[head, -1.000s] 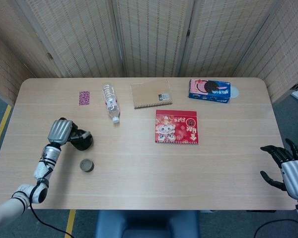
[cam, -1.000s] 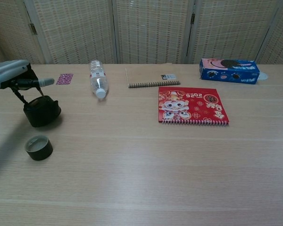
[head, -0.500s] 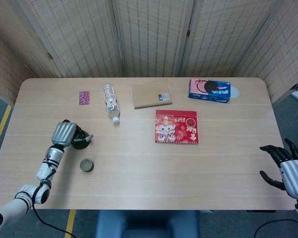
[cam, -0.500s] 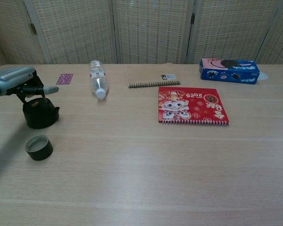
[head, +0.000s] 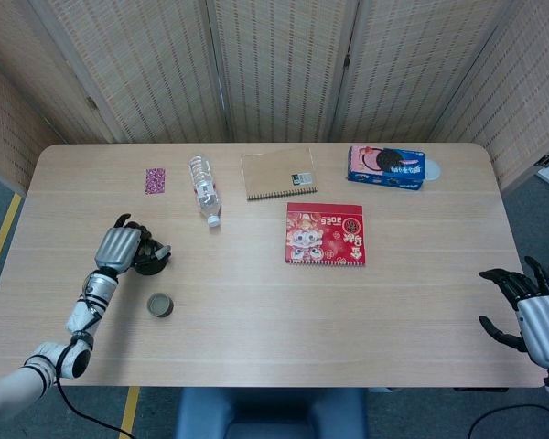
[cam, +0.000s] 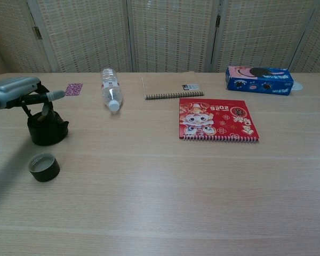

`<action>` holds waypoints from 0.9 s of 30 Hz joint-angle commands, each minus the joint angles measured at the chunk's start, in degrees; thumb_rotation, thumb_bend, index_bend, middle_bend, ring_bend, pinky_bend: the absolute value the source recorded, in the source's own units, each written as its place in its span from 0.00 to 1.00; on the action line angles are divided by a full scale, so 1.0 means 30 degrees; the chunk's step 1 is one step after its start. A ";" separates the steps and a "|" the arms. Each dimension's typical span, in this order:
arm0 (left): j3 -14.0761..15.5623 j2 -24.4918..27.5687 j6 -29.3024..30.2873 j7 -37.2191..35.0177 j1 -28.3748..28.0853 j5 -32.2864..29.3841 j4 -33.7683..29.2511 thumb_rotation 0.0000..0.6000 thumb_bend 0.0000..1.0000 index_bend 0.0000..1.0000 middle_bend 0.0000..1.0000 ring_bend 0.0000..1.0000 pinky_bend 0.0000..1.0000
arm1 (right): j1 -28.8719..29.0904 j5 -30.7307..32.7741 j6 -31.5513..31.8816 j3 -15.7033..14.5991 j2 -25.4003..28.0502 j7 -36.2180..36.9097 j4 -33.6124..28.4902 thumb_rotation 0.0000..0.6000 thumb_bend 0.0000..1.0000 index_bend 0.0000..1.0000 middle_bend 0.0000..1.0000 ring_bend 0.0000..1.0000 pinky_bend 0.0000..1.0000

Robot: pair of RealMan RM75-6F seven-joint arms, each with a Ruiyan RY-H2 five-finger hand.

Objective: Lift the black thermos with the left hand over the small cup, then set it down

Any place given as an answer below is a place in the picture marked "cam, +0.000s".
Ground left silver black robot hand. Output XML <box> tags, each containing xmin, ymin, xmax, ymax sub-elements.
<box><xmin>0</xmin><ymin>77</ymin><xmax>66</xmax><ymax>118</ymax></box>

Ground black teapot with loop handle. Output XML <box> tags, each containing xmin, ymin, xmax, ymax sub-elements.
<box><xmin>27</xmin><ymin>109</ymin><xmax>69</xmax><ymax>146</ymax></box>

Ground dark green cup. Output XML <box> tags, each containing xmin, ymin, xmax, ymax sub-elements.
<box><xmin>28</xmin><ymin>153</ymin><xmax>61</xmax><ymax>183</ymax></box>

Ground clear plastic water bottle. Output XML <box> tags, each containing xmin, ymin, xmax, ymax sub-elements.
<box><xmin>100</xmin><ymin>68</ymin><xmax>123</xmax><ymax>112</ymax></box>

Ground pink patterned card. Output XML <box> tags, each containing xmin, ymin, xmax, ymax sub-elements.
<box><xmin>63</xmin><ymin>83</ymin><xmax>84</xmax><ymax>96</ymax></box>

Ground kraft spiral notebook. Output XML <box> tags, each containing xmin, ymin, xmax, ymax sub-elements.
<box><xmin>141</xmin><ymin>71</ymin><xmax>205</xmax><ymax>101</ymax></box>

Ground woven folding screen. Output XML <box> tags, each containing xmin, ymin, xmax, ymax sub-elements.
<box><xmin>0</xmin><ymin>0</ymin><xmax>320</xmax><ymax>81</ymax></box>

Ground red spiral desk calendar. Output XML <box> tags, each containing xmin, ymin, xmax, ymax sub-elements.
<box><xmin>179</xmin><ymin>98</ymin><xmax>261</xmax><ymax>144</ymax></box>

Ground blue cookie box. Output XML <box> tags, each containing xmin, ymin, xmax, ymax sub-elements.
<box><xmin>225</xmin><ymin>66</ymin><xmax>296</xmax><ymax>96</ymax></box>

